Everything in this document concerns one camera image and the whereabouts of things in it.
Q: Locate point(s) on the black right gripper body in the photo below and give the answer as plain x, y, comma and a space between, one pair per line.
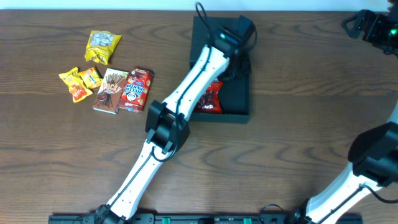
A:
382, 33

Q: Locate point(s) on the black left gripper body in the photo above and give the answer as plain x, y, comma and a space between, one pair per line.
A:
240, 70

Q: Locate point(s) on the black foldable container box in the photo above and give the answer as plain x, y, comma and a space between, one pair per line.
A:
234, 96

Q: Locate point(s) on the red Hacks candy bag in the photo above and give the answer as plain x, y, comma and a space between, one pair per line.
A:
209, 101

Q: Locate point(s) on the brown Pocky box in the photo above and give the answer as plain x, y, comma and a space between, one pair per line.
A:
110, 91

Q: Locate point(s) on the yellow snack bag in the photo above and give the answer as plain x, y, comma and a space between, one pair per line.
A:
101, 45

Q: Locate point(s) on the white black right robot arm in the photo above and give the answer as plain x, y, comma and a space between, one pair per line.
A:
373, 154

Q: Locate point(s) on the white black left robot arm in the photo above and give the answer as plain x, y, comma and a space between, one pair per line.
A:
167, 125

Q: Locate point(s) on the red Hello Panda box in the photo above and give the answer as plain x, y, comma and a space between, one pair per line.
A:
135, 91

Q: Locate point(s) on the yellow blue candy packet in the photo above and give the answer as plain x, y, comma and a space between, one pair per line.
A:
91, 78

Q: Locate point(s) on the orange yellow candy packet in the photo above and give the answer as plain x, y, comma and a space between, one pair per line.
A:
76, 85

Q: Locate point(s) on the black mounting rail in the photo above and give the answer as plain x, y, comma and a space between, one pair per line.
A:
148, 218

